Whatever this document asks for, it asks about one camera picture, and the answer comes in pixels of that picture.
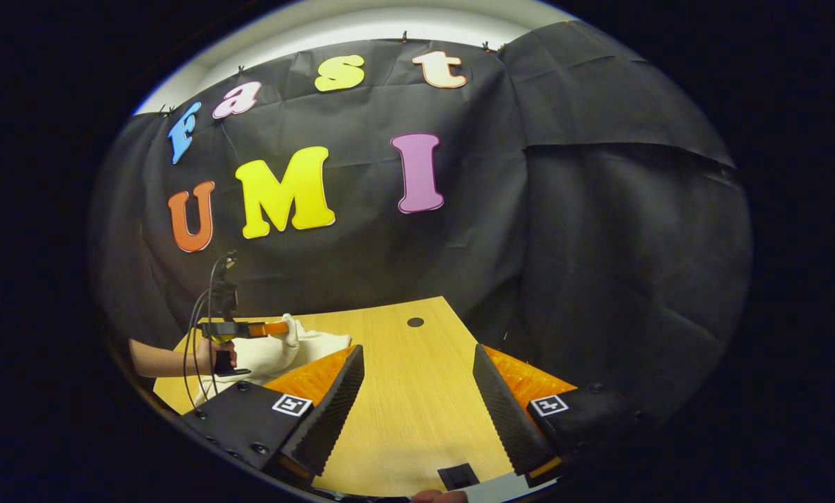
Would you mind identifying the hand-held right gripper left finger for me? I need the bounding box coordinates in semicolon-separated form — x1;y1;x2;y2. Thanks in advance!
180;344;365;483

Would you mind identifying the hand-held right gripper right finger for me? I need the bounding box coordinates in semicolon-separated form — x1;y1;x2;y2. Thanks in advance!
473;344;641;479

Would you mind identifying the cream sweatshirt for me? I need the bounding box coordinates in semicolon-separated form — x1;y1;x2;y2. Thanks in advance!
194;313;353;406

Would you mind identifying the black backdrop cloth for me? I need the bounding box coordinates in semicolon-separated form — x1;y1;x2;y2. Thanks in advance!
89;20;753;448

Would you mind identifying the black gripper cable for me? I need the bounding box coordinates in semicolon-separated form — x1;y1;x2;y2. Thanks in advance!
182;260;222;413

